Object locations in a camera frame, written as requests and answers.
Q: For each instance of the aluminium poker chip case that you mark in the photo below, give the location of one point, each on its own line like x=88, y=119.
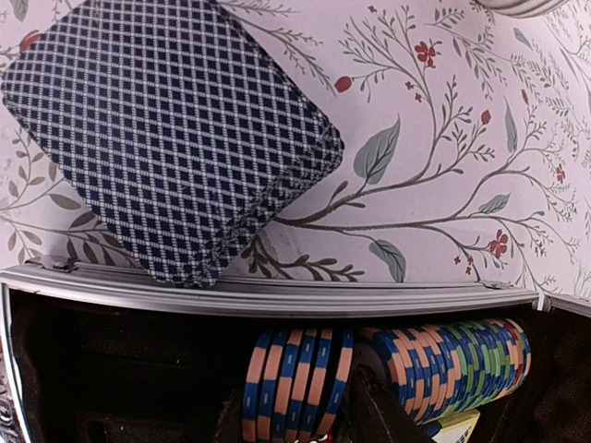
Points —
x=94, y=353

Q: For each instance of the upper poker chip row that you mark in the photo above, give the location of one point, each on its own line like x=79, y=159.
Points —
x=297, y=382

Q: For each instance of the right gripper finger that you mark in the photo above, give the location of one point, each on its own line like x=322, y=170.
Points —
x=375, y=414

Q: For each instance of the boxed card deck ace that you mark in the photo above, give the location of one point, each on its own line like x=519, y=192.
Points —
x=456, y=428

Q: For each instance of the striped grey white cup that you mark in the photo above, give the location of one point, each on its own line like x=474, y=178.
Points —
x=522, y=8

